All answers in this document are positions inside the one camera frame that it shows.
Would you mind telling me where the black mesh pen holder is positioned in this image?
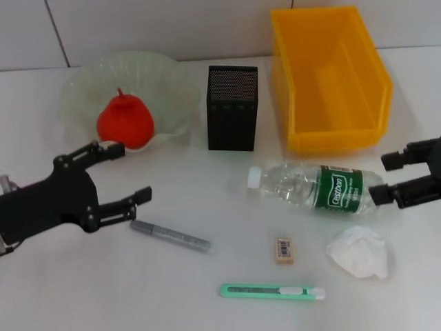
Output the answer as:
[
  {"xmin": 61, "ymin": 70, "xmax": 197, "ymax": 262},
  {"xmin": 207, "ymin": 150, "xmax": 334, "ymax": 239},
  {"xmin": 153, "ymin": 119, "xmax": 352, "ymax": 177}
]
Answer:
[{"xmin": 205, "ymin": 65, "xmax": 258, "ymax": 152}]

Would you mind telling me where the silver marker pen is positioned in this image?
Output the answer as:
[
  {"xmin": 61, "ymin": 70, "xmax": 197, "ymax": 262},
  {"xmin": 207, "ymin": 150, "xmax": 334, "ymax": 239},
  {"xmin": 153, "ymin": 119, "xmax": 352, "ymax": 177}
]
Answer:
[{"xmin": 129, "ymin": 220, "xmax": 212, "ymax": 255}]

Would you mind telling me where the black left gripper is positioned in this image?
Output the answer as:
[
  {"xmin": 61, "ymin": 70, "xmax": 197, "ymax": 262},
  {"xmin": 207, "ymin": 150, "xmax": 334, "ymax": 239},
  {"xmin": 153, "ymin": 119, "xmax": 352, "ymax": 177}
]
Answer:
[{"xmin": 0, "ymin": 139, "xmax": 153, "ymax": 245}]

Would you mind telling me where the beige eraser with barcode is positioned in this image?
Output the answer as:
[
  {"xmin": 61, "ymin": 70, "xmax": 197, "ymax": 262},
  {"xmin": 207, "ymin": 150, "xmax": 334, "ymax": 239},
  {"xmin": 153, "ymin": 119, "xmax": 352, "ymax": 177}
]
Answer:
[{"xmin": 274, "ymin": 237, "xmax": 296, "ymax": 265}]

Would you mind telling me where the pale green glass fruit plate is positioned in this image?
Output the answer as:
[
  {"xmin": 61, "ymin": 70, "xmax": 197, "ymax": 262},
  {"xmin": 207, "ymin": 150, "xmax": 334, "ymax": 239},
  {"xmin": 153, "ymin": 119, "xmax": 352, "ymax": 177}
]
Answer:
[{"xmin": 61, "ymin": 50, "xmax": 203, "ymax": 154}]

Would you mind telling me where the yellow plastic bin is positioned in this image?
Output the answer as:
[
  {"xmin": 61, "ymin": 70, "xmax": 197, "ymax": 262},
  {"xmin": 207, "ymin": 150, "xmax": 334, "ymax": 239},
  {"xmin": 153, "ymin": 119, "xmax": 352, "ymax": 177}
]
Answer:
[{"xmin": 269, "ymin": 5, "xmax": 393, "ymax": 154}]

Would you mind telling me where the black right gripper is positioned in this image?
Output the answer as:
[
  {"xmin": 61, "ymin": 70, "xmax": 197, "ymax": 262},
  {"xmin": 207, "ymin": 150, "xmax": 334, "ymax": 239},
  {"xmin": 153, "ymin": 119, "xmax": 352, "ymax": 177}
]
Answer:
[{"xmin": 367, "ymin": 136, "xmax": 441, "ymax": 210}]

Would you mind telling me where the red-orange fruit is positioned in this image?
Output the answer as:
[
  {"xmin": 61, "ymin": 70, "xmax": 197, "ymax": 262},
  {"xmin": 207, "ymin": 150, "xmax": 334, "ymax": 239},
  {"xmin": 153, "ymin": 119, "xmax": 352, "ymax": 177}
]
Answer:
[{"xmin": 95, "ymin": 88, "xmax": 155, "ymax": 150}]

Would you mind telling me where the white paper ball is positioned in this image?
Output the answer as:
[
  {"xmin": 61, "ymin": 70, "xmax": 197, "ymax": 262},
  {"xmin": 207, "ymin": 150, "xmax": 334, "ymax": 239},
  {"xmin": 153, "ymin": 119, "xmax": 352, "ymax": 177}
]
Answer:
[{"xmin": 325, "ymin": 225, "xmax": 396, "ymax": 280}]

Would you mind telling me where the mint green utility knife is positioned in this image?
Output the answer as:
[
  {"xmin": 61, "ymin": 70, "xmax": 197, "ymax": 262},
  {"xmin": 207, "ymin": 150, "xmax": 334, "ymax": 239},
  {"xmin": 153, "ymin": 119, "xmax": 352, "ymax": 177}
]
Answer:
[{"xmin": 219, "ymin": 283, "xmax": 327, "ymax": 301}]

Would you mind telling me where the clear green-label water bottle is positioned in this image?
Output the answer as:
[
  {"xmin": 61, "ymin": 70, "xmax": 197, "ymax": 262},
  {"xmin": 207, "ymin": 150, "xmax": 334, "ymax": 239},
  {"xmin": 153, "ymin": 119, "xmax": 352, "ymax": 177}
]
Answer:
[{"xmin": 246, "ymin": 163, "xmax": 384, "ymax": 217}]

